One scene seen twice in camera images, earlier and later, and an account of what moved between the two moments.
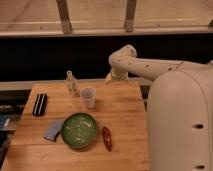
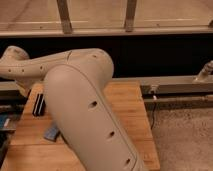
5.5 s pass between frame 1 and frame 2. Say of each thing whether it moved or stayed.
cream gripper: moved
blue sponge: stayed
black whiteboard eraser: stayed
